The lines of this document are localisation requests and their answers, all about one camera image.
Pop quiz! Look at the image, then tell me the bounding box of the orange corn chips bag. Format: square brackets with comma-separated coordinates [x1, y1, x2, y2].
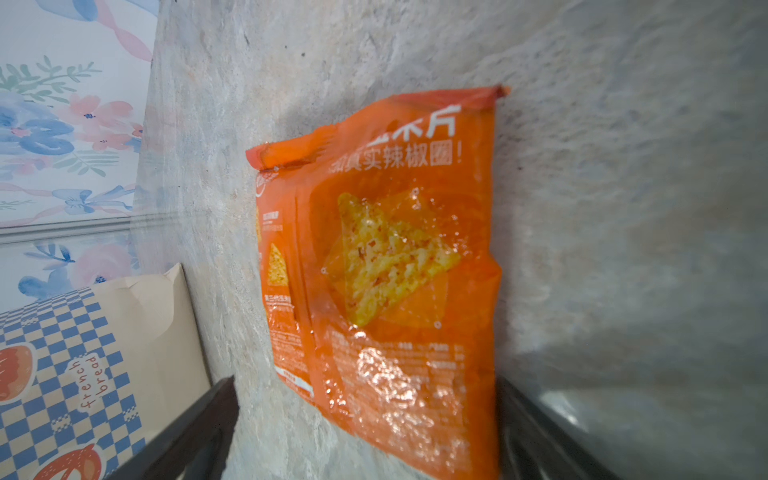
[246, 85, 508, 479]

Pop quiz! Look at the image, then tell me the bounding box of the blue checkered paper bag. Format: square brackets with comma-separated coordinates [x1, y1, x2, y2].
[1, 266, 211, 479]

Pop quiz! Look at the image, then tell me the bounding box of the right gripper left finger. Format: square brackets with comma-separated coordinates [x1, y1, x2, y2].
[109, 376, 239, 480]

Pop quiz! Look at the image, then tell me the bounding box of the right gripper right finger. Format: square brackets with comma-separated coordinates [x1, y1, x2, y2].
[496, 377, 618, 480]

